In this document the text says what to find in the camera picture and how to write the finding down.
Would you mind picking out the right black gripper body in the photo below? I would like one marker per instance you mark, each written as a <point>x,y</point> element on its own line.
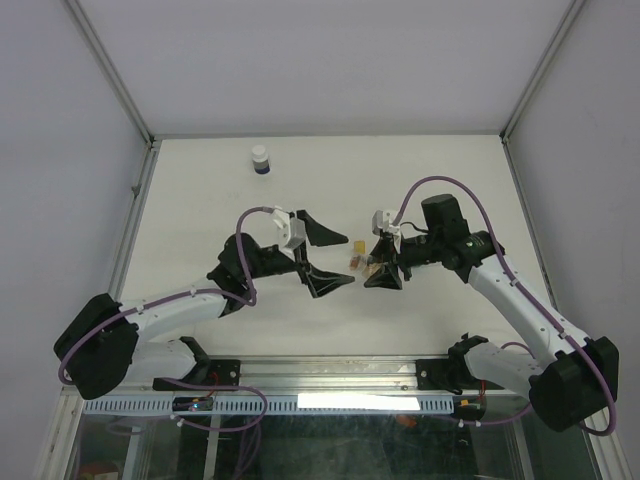
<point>408,256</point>

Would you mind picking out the white slotted cable duct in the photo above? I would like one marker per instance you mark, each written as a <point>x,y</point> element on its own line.
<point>299,404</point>

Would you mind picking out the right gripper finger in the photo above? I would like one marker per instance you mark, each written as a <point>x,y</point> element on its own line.
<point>384,275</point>
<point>384,250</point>

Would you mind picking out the white cap pill bottle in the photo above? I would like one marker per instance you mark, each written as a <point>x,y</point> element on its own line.
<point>260,159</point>

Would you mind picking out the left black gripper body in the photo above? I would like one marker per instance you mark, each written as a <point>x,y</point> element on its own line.
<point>301,261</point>

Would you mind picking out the black mount plate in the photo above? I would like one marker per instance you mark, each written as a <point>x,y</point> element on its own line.
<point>210,375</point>
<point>445,374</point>

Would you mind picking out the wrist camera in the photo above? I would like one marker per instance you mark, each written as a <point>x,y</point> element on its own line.
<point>387,227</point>
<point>291,230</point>

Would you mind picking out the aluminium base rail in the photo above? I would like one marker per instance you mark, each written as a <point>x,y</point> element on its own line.
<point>330,374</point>

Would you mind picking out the right black mount plate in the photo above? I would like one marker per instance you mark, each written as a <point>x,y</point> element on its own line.
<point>445,374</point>

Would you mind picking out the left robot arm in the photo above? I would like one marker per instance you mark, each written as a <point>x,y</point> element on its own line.
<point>110,342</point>

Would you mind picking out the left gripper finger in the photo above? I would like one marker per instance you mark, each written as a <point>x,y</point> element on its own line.
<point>317,234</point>
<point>321,283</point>

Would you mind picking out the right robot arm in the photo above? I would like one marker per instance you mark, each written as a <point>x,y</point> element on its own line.
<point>567,377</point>

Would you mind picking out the left black mount plate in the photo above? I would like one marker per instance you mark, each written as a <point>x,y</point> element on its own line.
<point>210,375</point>

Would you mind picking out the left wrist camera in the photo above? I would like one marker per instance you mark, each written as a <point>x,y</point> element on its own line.
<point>291,230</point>

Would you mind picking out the clear orange pill bottle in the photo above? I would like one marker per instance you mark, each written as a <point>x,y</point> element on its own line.
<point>364,264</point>

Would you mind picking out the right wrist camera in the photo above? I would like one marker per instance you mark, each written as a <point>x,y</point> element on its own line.
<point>387,227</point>

